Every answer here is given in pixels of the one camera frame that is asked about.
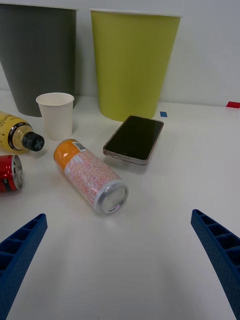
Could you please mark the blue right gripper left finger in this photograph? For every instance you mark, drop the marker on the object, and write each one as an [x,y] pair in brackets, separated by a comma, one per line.
[20,250]

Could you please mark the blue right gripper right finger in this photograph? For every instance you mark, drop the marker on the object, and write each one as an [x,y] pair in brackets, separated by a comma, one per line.
[220,247]

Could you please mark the orange drink can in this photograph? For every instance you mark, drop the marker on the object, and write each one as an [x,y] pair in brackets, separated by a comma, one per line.
[90,175]

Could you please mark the red drink can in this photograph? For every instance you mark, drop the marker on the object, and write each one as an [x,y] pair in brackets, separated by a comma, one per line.
[8,172]

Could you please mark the yellow bottle with black cap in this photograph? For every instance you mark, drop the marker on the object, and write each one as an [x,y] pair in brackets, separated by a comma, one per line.
[15,135]

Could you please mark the black smartphone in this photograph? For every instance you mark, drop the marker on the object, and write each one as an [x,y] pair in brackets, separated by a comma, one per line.
[135,140]

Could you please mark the white paper cup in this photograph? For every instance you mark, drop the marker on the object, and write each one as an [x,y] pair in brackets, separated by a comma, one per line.
[57,117]

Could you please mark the grey plastic waste bin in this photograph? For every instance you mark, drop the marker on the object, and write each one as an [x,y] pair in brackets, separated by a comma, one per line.
[40,57]

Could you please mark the yellow-green plastic waste bin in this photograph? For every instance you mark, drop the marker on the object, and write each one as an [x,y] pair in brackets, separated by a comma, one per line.
[132,67]

